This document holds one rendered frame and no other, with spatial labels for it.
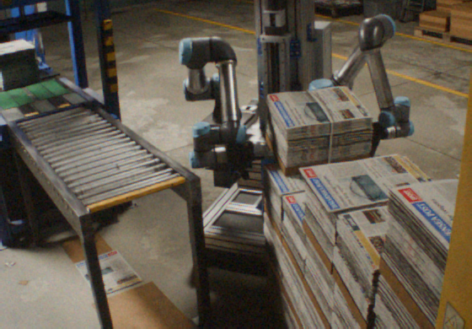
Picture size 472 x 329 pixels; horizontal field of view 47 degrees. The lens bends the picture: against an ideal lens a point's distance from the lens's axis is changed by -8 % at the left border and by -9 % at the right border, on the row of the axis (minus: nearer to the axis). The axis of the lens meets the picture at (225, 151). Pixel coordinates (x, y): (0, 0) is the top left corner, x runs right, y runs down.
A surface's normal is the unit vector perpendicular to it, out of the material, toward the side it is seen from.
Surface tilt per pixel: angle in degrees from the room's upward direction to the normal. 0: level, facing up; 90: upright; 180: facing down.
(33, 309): 0
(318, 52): 90
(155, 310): 0
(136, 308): 0
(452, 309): 90
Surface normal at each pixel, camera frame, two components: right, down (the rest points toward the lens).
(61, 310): -0.05, -0.91
